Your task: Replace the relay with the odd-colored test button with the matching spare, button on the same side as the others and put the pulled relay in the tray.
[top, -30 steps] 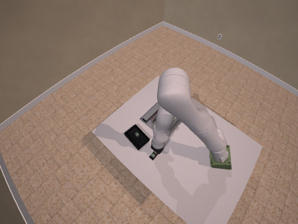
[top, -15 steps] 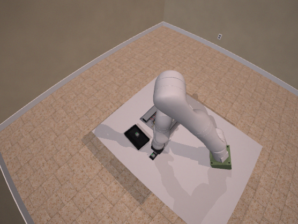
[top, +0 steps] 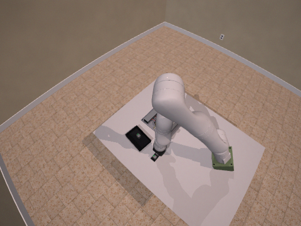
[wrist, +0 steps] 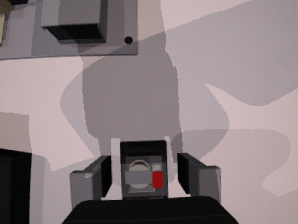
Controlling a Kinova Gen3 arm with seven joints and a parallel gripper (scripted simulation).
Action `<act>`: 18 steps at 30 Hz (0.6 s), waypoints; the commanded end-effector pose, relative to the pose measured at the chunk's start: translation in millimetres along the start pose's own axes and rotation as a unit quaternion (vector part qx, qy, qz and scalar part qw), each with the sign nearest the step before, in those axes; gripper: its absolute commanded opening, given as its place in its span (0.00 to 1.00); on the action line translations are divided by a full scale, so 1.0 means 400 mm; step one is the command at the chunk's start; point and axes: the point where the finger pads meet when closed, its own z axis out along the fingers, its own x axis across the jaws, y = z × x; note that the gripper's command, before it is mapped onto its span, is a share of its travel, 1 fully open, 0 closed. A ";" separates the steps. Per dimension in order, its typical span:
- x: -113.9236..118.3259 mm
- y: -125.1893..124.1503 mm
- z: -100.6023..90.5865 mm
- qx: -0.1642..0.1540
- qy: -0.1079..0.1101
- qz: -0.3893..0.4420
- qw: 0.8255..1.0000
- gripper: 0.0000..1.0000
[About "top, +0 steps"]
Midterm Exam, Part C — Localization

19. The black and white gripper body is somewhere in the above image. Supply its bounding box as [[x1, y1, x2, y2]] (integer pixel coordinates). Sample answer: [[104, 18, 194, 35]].
[[153, 143, 166, 156]]

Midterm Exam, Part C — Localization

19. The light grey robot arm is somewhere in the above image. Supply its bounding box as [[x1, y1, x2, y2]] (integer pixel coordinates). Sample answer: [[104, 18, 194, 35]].
[[152, 73, 231, 164]]

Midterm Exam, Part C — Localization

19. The black rectangular tray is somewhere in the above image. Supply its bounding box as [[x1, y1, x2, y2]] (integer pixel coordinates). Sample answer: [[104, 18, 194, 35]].
[[125, 125, 151, 151]]

